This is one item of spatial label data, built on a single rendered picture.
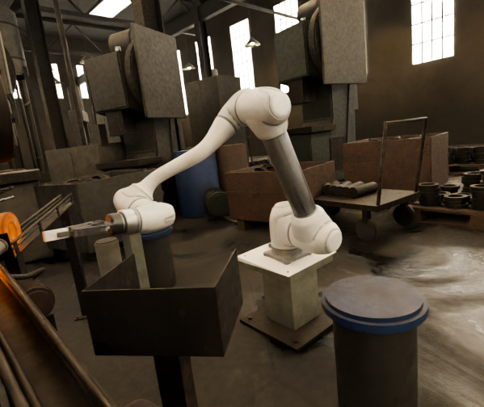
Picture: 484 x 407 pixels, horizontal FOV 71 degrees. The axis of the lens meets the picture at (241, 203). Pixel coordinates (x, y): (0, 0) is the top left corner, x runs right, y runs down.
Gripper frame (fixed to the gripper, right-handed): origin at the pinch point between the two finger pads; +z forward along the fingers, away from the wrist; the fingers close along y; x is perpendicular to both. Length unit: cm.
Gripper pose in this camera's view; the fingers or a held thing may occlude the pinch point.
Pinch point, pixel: (56, 234)
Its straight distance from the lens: 117.5
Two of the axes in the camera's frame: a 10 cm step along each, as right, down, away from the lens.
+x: -0.5, -9.9, -1.3
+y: -7.0, -0.6, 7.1
